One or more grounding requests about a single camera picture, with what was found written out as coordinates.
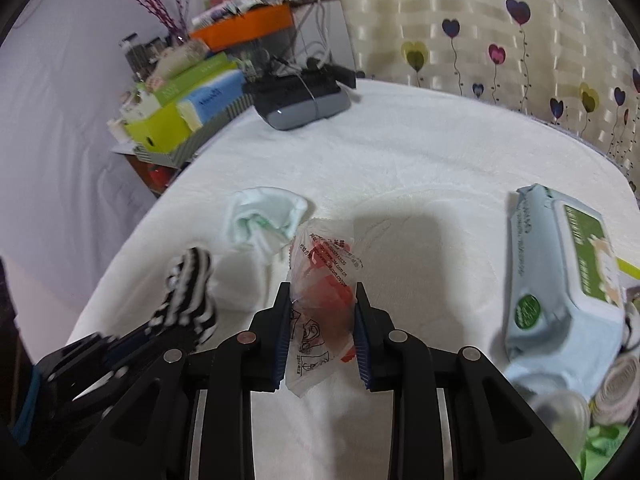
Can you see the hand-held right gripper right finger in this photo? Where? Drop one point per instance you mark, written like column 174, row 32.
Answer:
column 361, row 347

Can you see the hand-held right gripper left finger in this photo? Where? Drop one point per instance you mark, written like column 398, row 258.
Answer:
column 282, row 345

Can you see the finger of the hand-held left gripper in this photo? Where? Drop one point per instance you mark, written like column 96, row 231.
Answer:
column 100, row 360

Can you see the clear packet with red item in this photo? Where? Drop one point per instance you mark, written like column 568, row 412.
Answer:
column 320, row 280

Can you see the black white striped sock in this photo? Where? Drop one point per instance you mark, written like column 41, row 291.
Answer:
column 192, row 290

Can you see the mint green sock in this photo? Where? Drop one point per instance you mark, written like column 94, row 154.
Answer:
column 260, row 220

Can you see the red object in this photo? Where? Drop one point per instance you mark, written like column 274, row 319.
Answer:
column 160, row 176

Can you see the light blue wet wipes pack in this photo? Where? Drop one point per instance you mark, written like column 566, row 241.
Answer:
column 555, row 285

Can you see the green jar with clear lid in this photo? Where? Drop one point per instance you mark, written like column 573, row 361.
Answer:
column 562, row 420

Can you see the striped storage box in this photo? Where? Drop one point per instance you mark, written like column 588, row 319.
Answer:
column 205, row 135

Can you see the lime green box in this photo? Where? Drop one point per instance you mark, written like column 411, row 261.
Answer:
column 155, row 125

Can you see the grey and black headset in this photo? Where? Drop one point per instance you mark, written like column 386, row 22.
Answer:
column 300, row 97

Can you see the blue tissue box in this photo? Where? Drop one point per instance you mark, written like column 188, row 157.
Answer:
column 212, row 97

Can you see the rolled grey cloth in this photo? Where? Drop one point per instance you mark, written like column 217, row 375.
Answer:
column 617, row 390

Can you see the green plastic packet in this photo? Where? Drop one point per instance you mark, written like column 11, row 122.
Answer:
column 602, row 447

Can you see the lime and white tray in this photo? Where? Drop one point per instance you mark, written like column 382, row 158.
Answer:
column 629, row 267

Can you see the green tissue box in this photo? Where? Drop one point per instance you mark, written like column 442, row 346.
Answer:
column 195, row 75

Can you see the dark glass jars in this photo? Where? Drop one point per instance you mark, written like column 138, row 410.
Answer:
column 142, row 50

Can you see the orange box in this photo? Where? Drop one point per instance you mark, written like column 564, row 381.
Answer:
column 245, row 25

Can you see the heart print curtain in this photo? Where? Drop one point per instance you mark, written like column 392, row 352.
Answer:
column 500, row 25

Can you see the purple decorative branches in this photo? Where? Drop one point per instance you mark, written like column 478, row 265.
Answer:
column 160, row 0

